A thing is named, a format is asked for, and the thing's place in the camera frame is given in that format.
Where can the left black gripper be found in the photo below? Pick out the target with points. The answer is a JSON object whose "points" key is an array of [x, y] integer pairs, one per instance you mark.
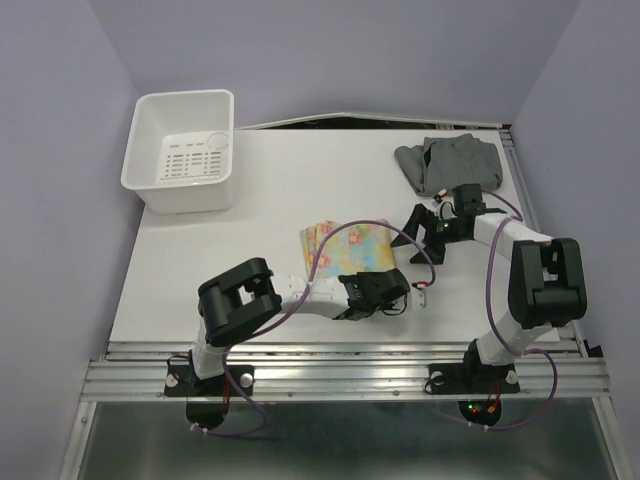
{"points": [[360, 276]]}

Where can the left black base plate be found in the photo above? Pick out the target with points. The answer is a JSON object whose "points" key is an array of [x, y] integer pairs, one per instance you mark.
{"points": [[181, 382]]}

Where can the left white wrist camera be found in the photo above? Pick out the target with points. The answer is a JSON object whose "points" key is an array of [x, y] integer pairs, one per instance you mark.
{"points": [[416, 299]]}

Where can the floral pastel skirt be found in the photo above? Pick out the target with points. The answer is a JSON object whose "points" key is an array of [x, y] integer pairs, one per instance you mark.
{"points": [[359, 248]]}

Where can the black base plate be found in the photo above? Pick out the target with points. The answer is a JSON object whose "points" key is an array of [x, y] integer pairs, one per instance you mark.
{"points": [[181, 382], [455, 379]]}

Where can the white plastic basket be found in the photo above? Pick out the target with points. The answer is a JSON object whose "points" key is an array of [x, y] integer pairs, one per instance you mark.
{"points": [[179, 152]]}

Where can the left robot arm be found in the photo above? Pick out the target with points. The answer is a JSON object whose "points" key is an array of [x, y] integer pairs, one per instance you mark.
{"points": [[234, 305]]}

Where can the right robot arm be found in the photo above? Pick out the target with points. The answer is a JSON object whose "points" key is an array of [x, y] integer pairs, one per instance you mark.
{"points": [[546, 286]]}

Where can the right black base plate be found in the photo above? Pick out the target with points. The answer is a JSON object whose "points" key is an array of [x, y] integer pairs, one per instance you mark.
{"points": [[455, 379]]}

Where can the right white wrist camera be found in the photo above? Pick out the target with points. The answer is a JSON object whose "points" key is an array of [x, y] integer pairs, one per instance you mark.
{"points": [[440, 201]]}

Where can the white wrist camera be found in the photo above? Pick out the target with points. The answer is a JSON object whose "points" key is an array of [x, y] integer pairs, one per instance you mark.
{"points": [[440, 201], [416, 299]]}

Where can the aluminium front rail frame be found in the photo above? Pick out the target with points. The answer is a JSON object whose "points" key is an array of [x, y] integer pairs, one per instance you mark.
{"points": [[346, 399]]}

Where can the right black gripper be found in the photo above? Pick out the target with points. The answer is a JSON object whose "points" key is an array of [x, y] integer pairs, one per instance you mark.
{"points": [[422, 216]]}

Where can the folded grey skirt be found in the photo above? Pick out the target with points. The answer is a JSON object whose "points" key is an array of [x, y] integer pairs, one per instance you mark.
{"points": [[441, 163]]}

